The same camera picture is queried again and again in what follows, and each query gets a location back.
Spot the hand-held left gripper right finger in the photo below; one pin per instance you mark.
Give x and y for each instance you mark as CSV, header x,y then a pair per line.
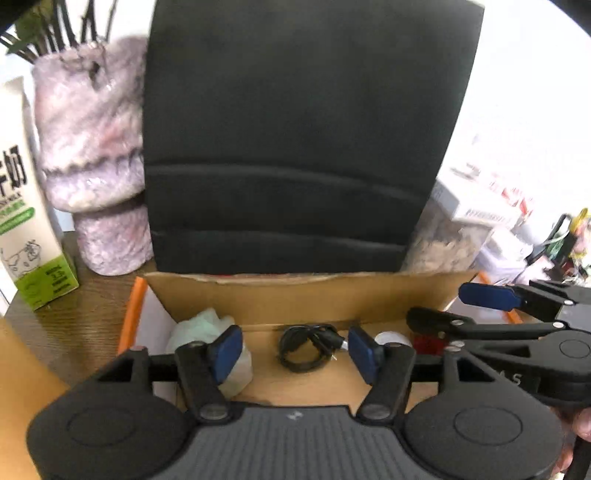
x,y
363,359

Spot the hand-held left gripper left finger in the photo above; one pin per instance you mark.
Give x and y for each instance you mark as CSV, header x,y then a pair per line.
x,y
227,353

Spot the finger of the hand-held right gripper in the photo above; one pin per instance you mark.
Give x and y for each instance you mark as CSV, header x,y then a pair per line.
x,y
485,297
429,319

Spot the white plastic bag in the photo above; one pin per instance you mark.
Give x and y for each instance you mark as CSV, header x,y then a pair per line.
x,y
198,327

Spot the red cardboard box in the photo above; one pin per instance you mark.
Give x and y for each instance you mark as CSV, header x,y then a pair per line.
x,y
300,300

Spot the person's right hand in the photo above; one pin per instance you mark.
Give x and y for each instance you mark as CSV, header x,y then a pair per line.
x,y
581,422

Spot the small red object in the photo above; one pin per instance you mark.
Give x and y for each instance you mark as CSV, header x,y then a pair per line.
x,y
427,345

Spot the white round object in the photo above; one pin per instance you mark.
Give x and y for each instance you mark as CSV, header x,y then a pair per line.
x,y
392,339

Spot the pale purple storage box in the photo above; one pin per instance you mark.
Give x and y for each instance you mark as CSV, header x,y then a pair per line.
x,y
505,254

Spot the clear plastic jar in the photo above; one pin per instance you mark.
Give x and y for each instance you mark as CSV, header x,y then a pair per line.
x,y
438,244

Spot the white flat box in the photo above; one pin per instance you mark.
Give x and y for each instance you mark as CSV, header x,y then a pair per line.
x,y
475,203

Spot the yellow ornament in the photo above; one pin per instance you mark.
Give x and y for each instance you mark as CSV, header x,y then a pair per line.
x,y
580,221

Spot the black paper bag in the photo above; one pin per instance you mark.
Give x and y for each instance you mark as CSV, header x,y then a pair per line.
x,y
295,138

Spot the white green milk carton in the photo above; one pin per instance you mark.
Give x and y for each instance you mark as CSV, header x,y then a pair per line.
x,y
23,207

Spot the pink wrapped vase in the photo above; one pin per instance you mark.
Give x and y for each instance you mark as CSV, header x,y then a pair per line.
x,y
92,138

